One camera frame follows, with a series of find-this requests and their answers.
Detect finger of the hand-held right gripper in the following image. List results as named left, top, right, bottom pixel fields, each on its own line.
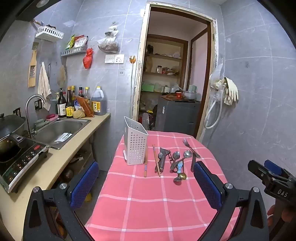
left=247, top=160, right=270, bottom=183
left=264, top=159, right=289, bottom=176

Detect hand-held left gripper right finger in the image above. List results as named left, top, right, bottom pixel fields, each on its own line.
left=193, top=161, right=270, bottom=241

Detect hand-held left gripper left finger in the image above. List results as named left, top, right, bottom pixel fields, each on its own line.
left=23, top=160, right=100, bottom=241

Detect small metal spoon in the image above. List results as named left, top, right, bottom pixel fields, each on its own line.
left=173, top=170, right=183, bottom=185

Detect metal peeler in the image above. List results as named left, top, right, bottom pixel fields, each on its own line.
left=158, top=147, right=170, bottom=173

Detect white perforated utensil holder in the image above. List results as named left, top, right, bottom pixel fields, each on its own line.
left=124, top=116, right=149, bottom=165

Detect person's right hand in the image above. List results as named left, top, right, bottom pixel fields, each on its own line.
left=267, top=204, right=289, bottom=230

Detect beige kitchen counter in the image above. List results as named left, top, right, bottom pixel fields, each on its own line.
left=0, top=112, right=111, bottom=241

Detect white perforated drainer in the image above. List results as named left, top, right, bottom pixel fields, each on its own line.
left=54, top=132, right=73, bottom=143

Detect pink checked tablecloth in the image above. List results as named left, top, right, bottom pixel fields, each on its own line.
left=84, top=130, right=242, bottom=241

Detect stainless steel sink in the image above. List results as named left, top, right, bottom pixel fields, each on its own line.
left=32, top=118, right=92, bottom=150

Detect black induction cooker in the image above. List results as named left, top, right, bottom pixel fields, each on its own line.
left=0, top=134, right=50, bottom=193

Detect brown paper packet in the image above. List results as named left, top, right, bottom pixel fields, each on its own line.
left=73, top=108, right=86, bottom=119

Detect grey cabinet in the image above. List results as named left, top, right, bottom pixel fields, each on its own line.
left=155, top=96, right=201, bottom=137

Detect orange snack packet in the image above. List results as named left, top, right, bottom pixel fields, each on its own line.
left=74, top=95, right=94, bottom=117

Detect pale rubber gloves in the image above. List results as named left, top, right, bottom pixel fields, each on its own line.
left=214, top=77, right=239, bottom=106

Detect dark bottle white label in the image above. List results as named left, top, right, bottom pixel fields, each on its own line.
left=57, top=88, right=67, bottom=118

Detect large dark oil jug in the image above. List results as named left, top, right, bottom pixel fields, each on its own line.
left=91, top=86, right=107, bottom=115

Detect black wok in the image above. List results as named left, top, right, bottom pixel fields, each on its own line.
left=0, top=113, right=26, bottom=163

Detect chrome faucet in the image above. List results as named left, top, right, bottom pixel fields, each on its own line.
left=25, top=94, right=47, bottom=139

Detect wooden cutting board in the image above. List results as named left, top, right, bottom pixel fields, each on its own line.
left=161, top=94, right=185, bottom=101

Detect clear bag beside gloves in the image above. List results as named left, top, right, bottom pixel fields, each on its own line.
left=209, top=64, right=225, bottom=102

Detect beige hanging towel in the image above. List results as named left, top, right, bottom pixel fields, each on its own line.
left=37, top=62, right=52, bottom=111

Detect wooden grater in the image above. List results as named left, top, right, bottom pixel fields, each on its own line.
left=28, top=50, right=38, bottom=88

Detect red plastic bag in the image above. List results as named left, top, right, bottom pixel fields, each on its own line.
left=83, top=48, right=94, bottom=69

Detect wooden shelf unit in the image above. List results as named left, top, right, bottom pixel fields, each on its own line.
left=141, top=34, right=189, bottom=98

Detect red white packet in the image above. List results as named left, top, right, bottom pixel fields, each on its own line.
left=74, top=35, right=88, bottom=48

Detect clear hanging plastic bag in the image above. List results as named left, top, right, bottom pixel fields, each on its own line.
left=97, top=22, right=120, bottom=53

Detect black range hood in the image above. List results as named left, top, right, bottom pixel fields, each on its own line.
left=15, top=0, right=72, bottom=22

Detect white hose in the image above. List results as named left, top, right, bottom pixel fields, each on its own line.
left=203, top=89, right=228, bottom=129

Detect wooden door frame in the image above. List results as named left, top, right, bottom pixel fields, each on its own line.
left=132, top=2, right=218, bottom=142

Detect metal wall shelf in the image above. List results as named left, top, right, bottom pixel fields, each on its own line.
left=60, top=45, right=88, bottom=57

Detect white plastic wall basket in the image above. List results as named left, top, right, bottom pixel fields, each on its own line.
left=35, top=26, right=64, bottom=42

